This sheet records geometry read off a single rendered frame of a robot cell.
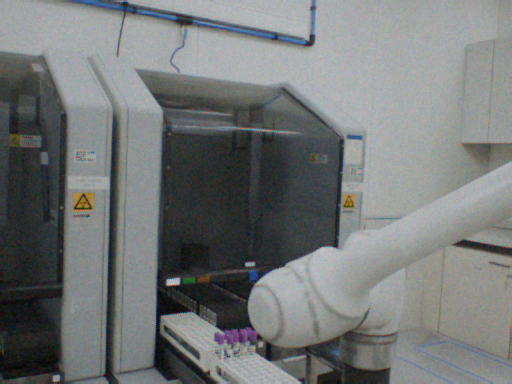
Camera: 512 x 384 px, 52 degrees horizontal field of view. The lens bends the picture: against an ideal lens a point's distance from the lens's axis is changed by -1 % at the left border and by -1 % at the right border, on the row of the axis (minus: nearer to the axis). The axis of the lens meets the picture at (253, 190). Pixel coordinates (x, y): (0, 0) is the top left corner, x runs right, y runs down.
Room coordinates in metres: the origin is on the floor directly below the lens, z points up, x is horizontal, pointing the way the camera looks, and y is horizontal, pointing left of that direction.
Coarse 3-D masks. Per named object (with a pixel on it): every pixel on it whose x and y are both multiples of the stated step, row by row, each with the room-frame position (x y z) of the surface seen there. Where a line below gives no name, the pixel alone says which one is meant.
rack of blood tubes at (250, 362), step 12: (216, 360) 1.15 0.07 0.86; (228, 360) 1.15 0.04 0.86; (240, 360) 1.16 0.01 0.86; (252, 360) 1.16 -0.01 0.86; (264, 360) 1.16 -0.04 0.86; (228, 372) 1.10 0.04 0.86; (240, 372) 1.09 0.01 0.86; (252, 372) 1.09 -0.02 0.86; (264, 372) 1.09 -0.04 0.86; (276, 372) 1.10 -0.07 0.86
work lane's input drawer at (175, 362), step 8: (160, 336) 1.42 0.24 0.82; (160, 344) 1.39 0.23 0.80; (168, 344) 1.37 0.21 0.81; (160, 352) 1.39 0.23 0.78; (168, 352) 1.34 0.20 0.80; (176, 352) 1.32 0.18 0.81; (160, 360) 1.39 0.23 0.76; (168, 360) 1.34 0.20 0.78; (176, 360) 1.30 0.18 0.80; (184, 360) 1.28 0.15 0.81; (168, 368) 1.34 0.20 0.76; (176, 368) 1.30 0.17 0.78; (184, 368) 1.25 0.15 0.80; (192, 368) 1.24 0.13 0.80; (200, 368) 1.21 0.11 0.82; (176, 376) 1.29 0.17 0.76; (184, 376) 1.25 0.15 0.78; (192, 376) 1.21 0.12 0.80; (200, 376) 1.20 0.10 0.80; (208, 376) 1.17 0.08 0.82
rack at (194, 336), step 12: (168, 324) 1.39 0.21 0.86; (180, 324) 1.39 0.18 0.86; (192, 324) 1.39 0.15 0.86; (204, 324) 1.41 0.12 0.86; (168, 336) 1.39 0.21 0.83; (180, 336) 1.33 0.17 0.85; (192, 336) 1.30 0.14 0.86; (204, 336) 1.30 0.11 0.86; (180, 348) 1.32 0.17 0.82; (192, 348) 1.36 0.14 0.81; (204, 348) 1.22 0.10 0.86; (192, 360) 1.26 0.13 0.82; (204, 360) 1.20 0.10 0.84
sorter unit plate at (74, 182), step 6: (72, 180) 1.27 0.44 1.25; (78, 180) 1.28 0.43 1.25; (84, 180) 1.29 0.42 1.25; (90, 180) 1.29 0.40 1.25; (96, 180) 1.30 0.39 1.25; (102, 180) 1.31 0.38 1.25; (108, 180) 1.32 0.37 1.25; (72, 186) 1.27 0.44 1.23; (78, 186) 1.28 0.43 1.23; (84, 186) 1.29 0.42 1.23; (90, 186) 1.29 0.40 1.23; (96, 186) 1.30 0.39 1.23; (102, 186) 1.31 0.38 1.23; (108, 186) 1.32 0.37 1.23
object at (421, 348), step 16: (400, 336) 1.50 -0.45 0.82; (416, 336) 1.51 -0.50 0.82; (432, 336) 1.51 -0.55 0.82; (448, 336) 1.52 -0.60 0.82; (320, 352) 1.35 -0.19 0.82; (336, 352) 1.35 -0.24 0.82; (400, 352) 1.37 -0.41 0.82; (416, 352) 1.38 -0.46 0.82; (432, 352) 1.38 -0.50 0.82; (448, 352) 1.39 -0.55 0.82; (464, 352) 1.39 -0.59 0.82; (480, 352) 1.40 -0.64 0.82; (336, 368) 1.27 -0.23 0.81; (400, 368) 1.26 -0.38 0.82; (416, 368) 1.26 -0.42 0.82; (432, 368) 1.27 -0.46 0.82; (448, 368) 1.27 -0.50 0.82; (464, 368) 1.28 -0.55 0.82; (480, 368) 1.28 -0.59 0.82; (496, 368) 1.28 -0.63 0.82
